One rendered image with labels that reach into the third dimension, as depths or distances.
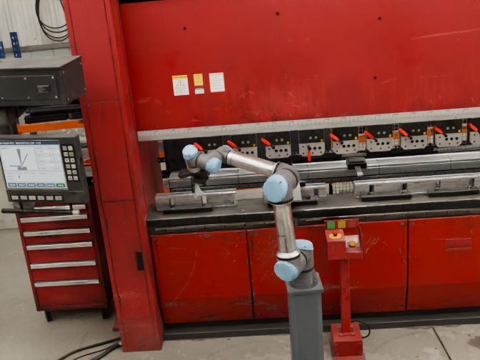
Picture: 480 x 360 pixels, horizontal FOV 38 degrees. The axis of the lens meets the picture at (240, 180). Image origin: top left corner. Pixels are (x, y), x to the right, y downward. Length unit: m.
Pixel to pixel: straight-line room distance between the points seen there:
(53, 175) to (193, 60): 1.03
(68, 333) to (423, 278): 2.37
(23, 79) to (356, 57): 1.80
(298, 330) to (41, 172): 1.54
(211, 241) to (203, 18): 1.32
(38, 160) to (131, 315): 1.29
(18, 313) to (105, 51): 2.25
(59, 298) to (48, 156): 1.56
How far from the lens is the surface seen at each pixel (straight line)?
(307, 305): 3.55
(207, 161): 3.34
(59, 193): 3.65
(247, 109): 4.02
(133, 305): 4.39
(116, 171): 4.00
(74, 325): 4.99
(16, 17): 8.46
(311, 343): 3.68
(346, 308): 4.24
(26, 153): 3.65
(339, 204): 4.18
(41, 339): 4.93
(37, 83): 3.52
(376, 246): 4.28
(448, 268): 4.45
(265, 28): 3.92
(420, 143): 4.19
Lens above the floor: 2.58
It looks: 21 degrees down
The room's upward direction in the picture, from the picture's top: 5 degrees counter-clockwise
